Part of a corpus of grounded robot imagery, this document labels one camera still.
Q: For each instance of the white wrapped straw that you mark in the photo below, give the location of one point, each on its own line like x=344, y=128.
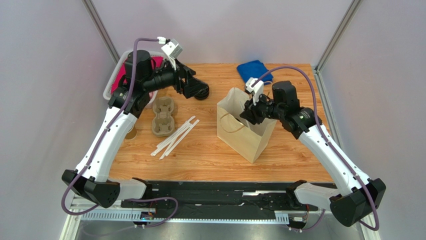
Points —
x=182, y=136
x=155, y=152
x=169, y=146
x=177, y=133

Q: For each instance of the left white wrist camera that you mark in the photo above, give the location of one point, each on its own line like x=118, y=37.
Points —
x=171, y=48

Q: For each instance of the aluminium frame rail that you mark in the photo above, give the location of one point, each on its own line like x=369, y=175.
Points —
x=118, y=223

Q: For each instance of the blue folded cloth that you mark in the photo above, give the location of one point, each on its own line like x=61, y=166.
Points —
x=251, y=69

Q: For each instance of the white plastic basket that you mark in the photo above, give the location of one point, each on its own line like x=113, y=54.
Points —
x=157, y=56

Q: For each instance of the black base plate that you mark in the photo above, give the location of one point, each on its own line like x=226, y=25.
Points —
x=221, y=200

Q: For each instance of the beige paper bag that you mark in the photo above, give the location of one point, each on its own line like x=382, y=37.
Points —
x=246, y=139

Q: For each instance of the magenta folded cloth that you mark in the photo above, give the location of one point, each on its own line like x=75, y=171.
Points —
x=116, y=75

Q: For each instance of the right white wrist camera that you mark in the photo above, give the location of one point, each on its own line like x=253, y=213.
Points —
x=255, y=88

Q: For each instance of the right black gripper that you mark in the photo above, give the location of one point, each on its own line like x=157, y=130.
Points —
x=252, y=111

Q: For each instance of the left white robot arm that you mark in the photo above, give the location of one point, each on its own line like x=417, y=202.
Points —
x=90, y=179

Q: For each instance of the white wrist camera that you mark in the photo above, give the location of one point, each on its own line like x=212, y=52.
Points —
x=171, y=48
x=255, y=88

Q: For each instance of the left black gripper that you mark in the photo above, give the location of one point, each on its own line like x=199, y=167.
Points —
x=183, y=72

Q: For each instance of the cardboard cup carrier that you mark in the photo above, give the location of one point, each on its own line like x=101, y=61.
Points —
x=163, y=124

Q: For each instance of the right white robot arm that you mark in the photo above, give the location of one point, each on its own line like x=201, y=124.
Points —
x=355, y=195

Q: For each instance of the stack of black lids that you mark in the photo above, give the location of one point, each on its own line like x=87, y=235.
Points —
x=203, y=94

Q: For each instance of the stack of paper cups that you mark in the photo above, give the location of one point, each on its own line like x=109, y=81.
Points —
x=131, y=134

